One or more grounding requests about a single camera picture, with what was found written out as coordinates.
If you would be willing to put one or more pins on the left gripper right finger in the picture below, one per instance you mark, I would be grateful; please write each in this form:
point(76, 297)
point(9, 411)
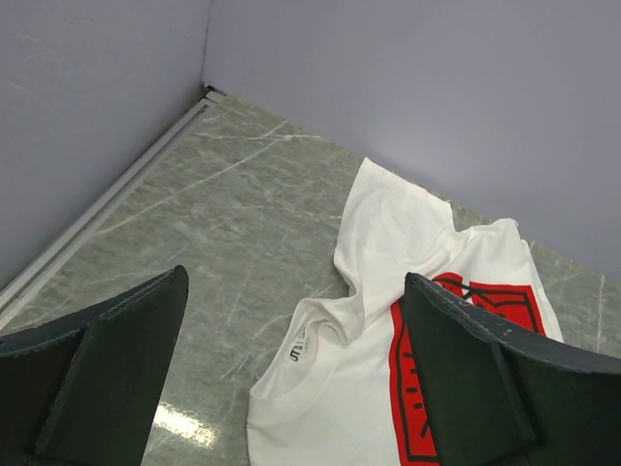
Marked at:
point(498, 394)

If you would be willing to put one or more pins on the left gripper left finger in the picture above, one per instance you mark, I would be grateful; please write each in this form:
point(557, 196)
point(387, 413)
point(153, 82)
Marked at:
point(83, 389)

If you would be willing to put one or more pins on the white t-shirt red print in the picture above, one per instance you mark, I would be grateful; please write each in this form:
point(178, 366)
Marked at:
point(343, 387)

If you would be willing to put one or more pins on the aluminium frame rail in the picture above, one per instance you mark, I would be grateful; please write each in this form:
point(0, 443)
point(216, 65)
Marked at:
point(18, 293)

